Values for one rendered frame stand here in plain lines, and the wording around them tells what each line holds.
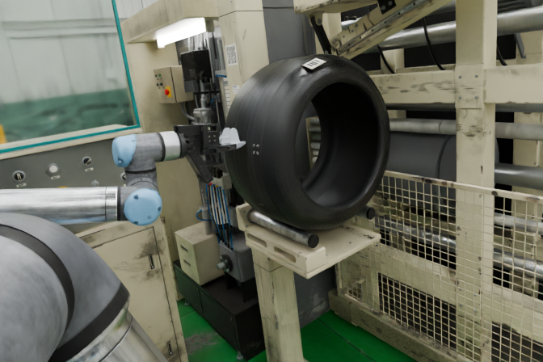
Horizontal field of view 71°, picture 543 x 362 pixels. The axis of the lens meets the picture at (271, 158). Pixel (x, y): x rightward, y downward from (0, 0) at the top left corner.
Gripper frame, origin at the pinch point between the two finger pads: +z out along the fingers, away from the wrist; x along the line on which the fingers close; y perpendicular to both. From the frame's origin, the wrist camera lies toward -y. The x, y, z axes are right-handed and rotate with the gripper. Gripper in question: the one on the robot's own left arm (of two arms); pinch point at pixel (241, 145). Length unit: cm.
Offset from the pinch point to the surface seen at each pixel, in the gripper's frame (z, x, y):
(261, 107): 4.1, -5.1, 10.7
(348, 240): 41, -4, -39
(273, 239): 15.8, 7.6, -35.6
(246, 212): 15.5, 24.3, -29.5
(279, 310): 32, 27, -78
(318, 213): 19.3, -11.9, -22.4
